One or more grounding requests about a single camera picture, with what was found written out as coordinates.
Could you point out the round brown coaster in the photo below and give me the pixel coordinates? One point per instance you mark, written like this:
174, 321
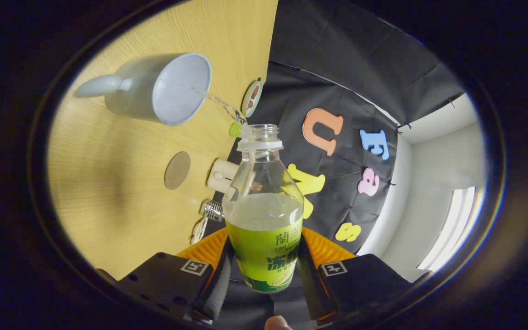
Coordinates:
177, 170

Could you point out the white divided food tray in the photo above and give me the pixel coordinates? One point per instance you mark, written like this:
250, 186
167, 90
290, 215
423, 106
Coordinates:
198, 230

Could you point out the pale green plate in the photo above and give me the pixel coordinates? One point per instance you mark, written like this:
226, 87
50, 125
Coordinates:
247, 112

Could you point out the metal mesh holder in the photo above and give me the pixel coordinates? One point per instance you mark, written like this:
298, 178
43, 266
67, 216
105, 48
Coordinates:
211, 210

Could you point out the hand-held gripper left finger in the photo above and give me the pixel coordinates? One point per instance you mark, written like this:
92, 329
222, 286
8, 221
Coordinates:
220, 288

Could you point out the ceiling light panel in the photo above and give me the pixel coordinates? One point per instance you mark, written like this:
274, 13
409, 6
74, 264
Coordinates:
452, 229

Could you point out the white toaster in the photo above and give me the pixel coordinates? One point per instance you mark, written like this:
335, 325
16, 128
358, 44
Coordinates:
220, 176

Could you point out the capped green label bottle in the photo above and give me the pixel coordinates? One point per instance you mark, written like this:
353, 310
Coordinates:
235, 130

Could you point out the wooden table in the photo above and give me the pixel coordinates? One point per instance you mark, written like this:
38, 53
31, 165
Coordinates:
108, 183

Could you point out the green label juice bottle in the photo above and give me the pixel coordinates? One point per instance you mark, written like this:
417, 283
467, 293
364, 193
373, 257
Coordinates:
264, 247

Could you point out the brown food piece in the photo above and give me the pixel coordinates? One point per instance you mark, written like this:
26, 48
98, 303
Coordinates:
250, 104
255, 91

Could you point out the black backdrop cloth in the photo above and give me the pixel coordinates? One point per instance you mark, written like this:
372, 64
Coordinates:
337, 68

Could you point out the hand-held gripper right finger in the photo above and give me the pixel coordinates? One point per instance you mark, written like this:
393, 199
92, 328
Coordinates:
310, 284

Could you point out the white cup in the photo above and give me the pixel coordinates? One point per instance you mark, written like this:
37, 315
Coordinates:
131, 91

